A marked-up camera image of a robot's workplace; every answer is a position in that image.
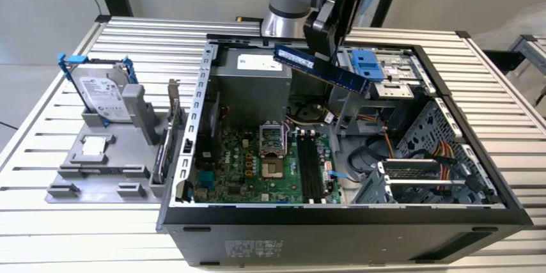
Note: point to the CPU socket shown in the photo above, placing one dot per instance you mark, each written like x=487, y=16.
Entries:
x=272, y=169

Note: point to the black motherboard RAM slot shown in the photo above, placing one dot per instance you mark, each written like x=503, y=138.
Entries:
x=315, y=167
x=303, y=167
x=308, y=167

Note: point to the hard disk in blue carrier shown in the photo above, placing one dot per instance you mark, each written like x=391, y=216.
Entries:
x=101, y=94

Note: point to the perforated metal disk bay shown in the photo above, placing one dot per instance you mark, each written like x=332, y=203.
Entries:
x=408, y=167

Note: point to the blue plastic drive latch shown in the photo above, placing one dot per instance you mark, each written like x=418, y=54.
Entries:
x=367, y=62

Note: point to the black case fan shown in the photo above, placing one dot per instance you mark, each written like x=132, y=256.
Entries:
x=211, y=126

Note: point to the silver CPU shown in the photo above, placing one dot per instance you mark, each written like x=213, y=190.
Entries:
x=93, y=146

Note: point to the black open PC case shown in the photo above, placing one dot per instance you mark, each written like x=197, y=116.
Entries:
x=340, y=241

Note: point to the grey metal side table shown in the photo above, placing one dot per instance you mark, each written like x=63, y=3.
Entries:
x=528, y=71

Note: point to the grey plastic parts rack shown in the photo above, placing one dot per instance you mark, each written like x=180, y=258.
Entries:
x=128, y=151

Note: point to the graphics card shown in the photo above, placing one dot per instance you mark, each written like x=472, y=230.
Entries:
x=172, y=138

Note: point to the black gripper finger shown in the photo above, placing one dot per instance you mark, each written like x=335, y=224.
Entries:
x=324, y=36

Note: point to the grey power supply unit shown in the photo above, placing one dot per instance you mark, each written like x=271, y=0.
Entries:
x=251, y=100

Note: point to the yellow black plug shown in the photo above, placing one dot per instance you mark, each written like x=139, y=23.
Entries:
x=240, y=18

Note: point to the green motherboard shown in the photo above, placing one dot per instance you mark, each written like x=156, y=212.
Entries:
x=239, y=170

